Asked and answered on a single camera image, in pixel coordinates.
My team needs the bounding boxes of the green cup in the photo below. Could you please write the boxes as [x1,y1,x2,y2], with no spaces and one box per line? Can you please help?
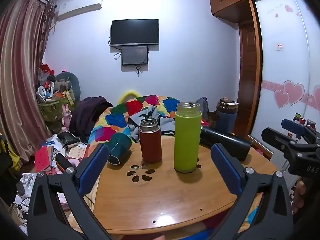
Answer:
[174,101,202,174]

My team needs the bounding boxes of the yellow curved cushion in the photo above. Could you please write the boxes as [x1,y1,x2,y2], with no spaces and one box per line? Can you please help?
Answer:
[117,89,142,105]

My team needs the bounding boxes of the grey bag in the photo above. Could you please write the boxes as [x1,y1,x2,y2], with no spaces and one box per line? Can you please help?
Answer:
[196,97,209,121]

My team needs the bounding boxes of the pink rabbit toy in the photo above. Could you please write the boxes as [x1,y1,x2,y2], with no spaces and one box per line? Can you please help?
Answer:
[61,103,73,131]

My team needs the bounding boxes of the red thermos cup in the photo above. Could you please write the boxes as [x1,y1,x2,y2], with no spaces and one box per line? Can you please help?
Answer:
[138,117,163,164]

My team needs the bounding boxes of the striped pink curtain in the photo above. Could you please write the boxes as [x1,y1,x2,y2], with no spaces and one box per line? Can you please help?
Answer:
[0,0,53,166]

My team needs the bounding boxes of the person's right hand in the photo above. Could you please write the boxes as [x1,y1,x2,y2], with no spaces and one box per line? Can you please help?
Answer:
[292,179,307,216]

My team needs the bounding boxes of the black wall television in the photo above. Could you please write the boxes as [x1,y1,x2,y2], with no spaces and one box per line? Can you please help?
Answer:
[110,19,159,47]

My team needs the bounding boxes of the black thermos cup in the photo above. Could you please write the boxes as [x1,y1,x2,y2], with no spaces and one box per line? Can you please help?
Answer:
[199,126,253,162]

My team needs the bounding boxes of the red book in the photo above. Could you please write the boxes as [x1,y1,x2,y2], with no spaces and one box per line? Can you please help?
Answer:
[34,145,54,173]

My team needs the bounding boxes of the white sliding door with hearts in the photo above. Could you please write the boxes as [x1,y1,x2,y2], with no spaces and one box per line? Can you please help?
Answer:
[251,0,320,159]

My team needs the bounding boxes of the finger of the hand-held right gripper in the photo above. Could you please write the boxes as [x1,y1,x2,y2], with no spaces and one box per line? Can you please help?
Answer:
[281,119,320,144]
[261,127,304,157]

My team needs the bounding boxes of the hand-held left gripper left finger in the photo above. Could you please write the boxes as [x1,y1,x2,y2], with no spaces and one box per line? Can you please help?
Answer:
[27,143,113,240]

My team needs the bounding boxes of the brown bottle with blue sleeve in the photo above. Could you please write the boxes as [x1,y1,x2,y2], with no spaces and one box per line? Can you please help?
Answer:
[216,97,238,133]

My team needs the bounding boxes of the white air conditioner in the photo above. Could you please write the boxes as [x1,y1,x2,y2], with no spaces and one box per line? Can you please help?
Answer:
[54,0,103,20]

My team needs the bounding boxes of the green basket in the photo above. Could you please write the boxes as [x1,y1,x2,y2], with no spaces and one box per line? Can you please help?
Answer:
[37,99,73,131]

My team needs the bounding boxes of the teal cup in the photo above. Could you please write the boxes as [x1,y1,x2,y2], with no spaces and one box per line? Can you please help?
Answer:
[107,132,133,166]

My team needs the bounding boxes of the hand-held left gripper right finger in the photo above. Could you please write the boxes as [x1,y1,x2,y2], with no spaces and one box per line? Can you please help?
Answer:
[210,143,293,240]

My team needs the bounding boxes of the colourful patterned blanket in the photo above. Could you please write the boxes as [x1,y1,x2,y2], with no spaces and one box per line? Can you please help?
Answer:
[86,94,209,155]

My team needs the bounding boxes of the dark purple cloth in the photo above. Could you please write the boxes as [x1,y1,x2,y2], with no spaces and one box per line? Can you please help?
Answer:
[69,96,114,141]

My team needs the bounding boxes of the grey plush pillow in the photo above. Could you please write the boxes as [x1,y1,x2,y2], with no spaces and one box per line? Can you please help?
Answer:
[54,72,81,103]

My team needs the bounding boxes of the small dark wall panel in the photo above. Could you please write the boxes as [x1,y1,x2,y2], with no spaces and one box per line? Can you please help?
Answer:
[121,45,149,66]

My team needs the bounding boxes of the wooden wardrobe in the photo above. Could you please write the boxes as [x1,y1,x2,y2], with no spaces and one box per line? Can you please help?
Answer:
[209,0,300,153]

